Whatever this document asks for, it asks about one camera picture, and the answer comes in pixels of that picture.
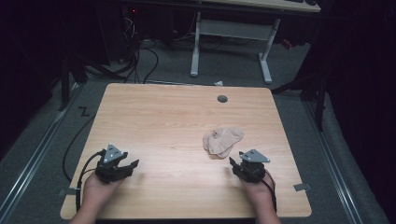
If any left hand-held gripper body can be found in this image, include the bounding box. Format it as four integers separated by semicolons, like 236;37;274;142
94;143;129;185

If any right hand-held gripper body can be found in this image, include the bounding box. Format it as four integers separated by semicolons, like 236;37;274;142
237;148;271;184

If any beige sock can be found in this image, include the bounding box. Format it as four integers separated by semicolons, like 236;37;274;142
202;126;245;160

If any person's left hand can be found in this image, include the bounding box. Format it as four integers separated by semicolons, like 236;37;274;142
81;172;124;203

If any person's right hand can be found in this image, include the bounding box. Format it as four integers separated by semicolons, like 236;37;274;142
238;173;276;204

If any grey tape strip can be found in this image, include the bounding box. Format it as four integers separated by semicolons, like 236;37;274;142
292;182;313;192
58;187;78;197

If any black metal stand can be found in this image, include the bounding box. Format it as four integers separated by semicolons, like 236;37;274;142
58;55;72;112

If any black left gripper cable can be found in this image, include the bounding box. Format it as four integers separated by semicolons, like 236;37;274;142
75;149;107;213

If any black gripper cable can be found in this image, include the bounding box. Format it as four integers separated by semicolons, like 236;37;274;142
261;169;278;215
75;149;107;213

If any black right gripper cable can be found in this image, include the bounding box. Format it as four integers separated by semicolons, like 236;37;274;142
261;169;278;215

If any black floor cable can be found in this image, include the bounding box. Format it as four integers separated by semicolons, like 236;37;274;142
62;114;97;183

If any metal floor rail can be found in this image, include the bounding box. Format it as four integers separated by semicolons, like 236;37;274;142
303;100;365;224
0;83;82;218

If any bundle of black cables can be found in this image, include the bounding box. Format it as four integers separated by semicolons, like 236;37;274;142
84;8;161;85

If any white metal frame desk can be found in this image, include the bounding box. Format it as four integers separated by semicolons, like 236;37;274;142
190;0;322;85

